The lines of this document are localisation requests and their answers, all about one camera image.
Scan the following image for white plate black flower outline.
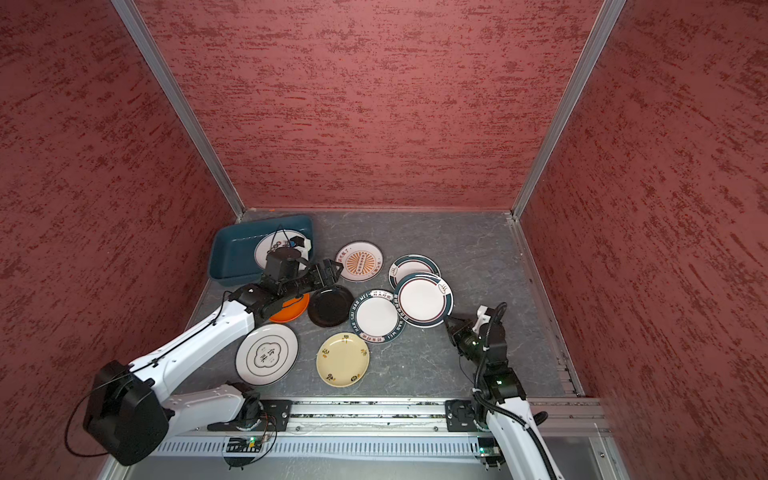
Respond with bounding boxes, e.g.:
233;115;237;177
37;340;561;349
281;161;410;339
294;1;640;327
235;323;299;386

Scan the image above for right circuit board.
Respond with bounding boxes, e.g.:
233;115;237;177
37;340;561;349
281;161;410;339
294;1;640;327
477;437;503;458

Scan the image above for white plate red characters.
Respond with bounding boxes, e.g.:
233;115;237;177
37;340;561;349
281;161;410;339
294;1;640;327
254;229;311;269

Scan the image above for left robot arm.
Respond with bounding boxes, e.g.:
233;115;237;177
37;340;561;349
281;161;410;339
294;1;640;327
78;247;344;466

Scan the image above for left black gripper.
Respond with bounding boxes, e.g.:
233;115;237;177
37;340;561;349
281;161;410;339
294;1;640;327
281;259;344;301

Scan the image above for pale yellow plate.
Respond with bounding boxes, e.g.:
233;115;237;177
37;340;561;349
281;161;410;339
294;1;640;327
316;332;370;388

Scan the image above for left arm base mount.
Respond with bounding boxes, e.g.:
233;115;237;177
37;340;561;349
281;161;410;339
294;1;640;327
206;399;293;433

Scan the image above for aluminium corner post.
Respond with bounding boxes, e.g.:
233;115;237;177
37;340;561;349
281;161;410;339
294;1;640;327
111;0;247;221
511;0;626;221

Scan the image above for green lettered rim plate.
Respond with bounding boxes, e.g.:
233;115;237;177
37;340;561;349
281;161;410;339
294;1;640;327
349;289;406;344

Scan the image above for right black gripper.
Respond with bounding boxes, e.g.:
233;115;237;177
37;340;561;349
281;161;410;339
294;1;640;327
441;314;487;370

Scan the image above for circuit board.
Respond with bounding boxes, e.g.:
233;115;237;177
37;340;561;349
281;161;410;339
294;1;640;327
477;437;503;458
225;437;262;455

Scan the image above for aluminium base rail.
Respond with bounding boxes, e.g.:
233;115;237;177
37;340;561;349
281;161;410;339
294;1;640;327
122;395;610;436

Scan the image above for small green rimmed plate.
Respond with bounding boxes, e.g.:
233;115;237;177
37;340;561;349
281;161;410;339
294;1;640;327
388;254;442;289

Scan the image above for large green red rimmed plate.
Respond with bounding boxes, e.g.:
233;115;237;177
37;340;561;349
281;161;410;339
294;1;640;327
395;272;455;329

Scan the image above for teal plastic bin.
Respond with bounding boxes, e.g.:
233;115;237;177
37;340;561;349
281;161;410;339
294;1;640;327
208;215;314;287

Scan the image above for right aluminium corner post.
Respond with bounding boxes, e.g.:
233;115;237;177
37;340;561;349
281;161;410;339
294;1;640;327
511;0;626;221

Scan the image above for orange sunburst pattern plate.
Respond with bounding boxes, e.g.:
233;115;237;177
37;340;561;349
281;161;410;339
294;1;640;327
335;241;383;282

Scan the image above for left circuit board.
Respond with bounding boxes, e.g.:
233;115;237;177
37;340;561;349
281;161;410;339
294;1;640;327
225;437;262;455

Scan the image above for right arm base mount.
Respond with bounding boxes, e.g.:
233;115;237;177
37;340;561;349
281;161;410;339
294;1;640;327
444;399;490;433

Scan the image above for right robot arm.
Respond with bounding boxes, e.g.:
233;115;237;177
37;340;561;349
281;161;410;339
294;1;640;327
444;303;564;479

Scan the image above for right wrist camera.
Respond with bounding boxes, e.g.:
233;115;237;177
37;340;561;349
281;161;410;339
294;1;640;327
472;305;496;336

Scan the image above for left aluminium corner post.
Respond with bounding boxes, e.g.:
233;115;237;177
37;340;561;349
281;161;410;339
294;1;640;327
111;0;247;221

